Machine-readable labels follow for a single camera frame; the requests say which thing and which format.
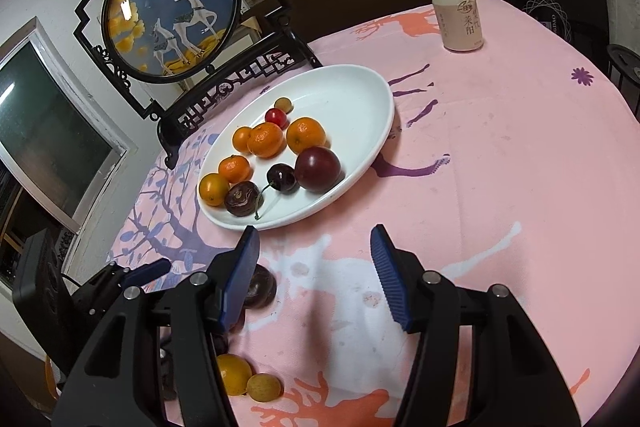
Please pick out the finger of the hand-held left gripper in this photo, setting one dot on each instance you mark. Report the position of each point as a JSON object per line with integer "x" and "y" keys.
{"x": 147, "y": 272}

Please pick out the small yellow-orange citrus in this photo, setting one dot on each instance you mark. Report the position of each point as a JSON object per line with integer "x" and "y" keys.
{"x": 214, "y": 190}
{"x": 241, "y": 139}

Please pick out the large mandarin orange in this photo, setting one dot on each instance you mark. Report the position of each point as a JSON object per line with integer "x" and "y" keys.
{"x": 306, "y": 135}

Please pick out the large dark red plum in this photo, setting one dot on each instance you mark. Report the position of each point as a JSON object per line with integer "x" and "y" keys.
{"x": 317, "y": 169}

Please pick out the small mandarin orange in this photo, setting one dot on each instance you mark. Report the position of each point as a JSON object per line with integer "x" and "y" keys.
{"x": 234, "y": 169}

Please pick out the dark cherry with long stem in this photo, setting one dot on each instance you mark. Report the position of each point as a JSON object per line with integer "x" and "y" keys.
{"x": 282, "y": 178}

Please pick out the dark red cherry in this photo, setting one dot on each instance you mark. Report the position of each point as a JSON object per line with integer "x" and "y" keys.
{"x": 221, "y": 343}

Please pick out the smooth purple passion fruit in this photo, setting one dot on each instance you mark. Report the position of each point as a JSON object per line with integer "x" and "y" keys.
{"x": 262, "y": 289}

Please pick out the wrinkled purple passion fruit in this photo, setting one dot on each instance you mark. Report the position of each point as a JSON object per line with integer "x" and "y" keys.
{"x": 243, "y": 199}

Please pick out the red cherry tomato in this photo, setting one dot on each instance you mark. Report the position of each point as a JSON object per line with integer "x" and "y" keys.
{"x": 276, "y": 117}

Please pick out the tan longan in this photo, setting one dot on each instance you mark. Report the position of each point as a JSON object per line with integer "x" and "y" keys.
{"x": 284, "y": 105}
{"x": 264, "y": 388}

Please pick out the beige drink can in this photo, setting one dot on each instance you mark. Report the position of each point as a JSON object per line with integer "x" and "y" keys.
{"x": 459, "y": 19}

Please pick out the white oval plate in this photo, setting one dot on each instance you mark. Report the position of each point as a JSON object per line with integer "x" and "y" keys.
{"x": 345, "y": 107}

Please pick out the white framed window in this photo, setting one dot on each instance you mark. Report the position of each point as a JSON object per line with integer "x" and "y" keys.
{"x": 50, "y": 122}

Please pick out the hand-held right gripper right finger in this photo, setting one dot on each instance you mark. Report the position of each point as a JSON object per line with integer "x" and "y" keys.
{"x": 392, "y": 277}

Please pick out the round deer painting screen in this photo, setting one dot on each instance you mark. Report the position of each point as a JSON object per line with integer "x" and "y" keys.
{"x": 170, "y": 7}

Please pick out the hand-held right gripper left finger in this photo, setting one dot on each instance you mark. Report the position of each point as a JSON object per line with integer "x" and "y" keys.
{"x": 240, "y": 277}

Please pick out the black round metal object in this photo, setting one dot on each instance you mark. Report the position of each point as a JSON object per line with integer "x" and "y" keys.
{"x": 625, "y": 72}

